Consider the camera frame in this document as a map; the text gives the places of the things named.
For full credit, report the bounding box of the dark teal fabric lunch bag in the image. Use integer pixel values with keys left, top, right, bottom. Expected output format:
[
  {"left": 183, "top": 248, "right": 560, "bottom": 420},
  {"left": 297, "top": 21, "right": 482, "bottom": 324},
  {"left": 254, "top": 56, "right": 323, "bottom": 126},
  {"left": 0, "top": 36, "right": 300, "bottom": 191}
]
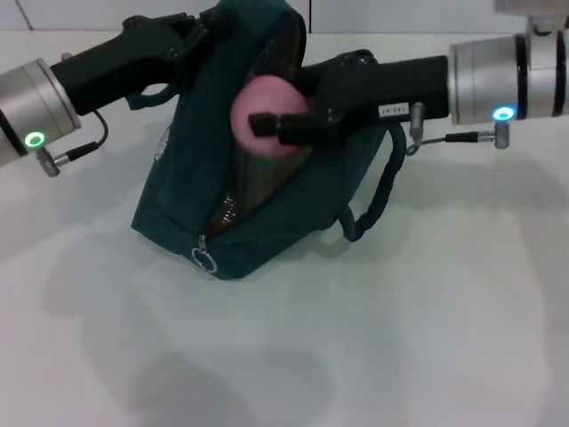
[{"left": 128, "top": 0, "right": 408, "bottom": 282}]

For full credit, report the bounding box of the pink toy peach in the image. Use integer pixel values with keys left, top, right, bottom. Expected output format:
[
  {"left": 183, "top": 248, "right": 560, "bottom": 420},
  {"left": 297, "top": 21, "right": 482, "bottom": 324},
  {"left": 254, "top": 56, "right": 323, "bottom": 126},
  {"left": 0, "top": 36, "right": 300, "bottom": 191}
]
[{"left": 229, "top": 75, "right": 310, "bottom": 161}]

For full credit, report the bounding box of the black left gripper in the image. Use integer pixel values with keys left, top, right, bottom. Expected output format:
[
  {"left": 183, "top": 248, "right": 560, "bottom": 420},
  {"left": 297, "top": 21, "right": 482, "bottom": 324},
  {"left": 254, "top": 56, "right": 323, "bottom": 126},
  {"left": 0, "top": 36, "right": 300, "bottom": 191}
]
[{"left": 49, "top": 5, "right": 224, "bottom": 117}]

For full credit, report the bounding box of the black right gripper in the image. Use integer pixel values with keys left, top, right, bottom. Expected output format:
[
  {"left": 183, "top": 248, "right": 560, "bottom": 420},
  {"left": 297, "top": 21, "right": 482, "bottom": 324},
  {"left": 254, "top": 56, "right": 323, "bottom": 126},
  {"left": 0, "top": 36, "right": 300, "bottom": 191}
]
[{"left": 247, "top": 50, "right": 451, "bottom": 148}]

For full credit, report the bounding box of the grey right wrist cable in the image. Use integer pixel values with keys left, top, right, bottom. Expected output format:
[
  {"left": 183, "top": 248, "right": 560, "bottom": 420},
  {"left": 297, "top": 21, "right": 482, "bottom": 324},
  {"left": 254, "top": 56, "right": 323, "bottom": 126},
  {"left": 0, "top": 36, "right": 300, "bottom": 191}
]
[{"left": 405, "top": 102, "right": 512, "bottom": 157}]

